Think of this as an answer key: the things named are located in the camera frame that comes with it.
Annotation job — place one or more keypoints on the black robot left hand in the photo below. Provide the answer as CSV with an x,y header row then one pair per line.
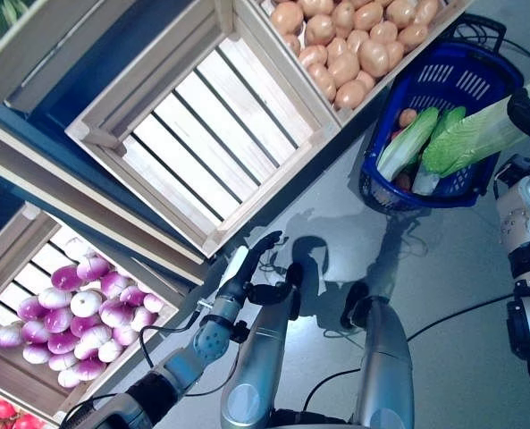
x,y
242,277

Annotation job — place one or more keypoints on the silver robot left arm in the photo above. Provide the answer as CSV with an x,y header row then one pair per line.
x,y
211,339

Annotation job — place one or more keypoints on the blue plastic shopping basket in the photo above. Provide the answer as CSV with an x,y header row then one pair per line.
x,y
501,71

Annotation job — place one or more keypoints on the silver robot left leg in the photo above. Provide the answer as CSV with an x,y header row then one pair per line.
x,y
255,357

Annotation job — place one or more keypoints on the purple white onion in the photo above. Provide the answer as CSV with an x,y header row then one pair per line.
x,y
68,377
86,303
86,349
79,248
117,313
95,336
115,283
123,335
65,277
62,342
36,331
62,361
153,303
144,318
110,350
132,295
90,368
31,308
54,297
86,325
36,354
58,319
92,268

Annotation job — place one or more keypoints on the wooden potato crate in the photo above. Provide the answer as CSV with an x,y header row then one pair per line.
x,y
450,15

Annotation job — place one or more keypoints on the wooden slatted cabbage crate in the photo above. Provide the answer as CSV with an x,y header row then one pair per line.
x,y
193,147

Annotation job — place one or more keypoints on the wooden vegetable display stand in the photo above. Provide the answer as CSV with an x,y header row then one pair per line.
x,y
90,199

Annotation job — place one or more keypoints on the wooden onion crate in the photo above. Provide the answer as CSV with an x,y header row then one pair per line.
x,y
5,268

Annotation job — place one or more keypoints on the red tomato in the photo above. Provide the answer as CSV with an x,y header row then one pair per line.
x,y
25,422
1,409

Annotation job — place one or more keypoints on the wooden pumpkin crate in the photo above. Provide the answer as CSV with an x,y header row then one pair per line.
x,y
23,38

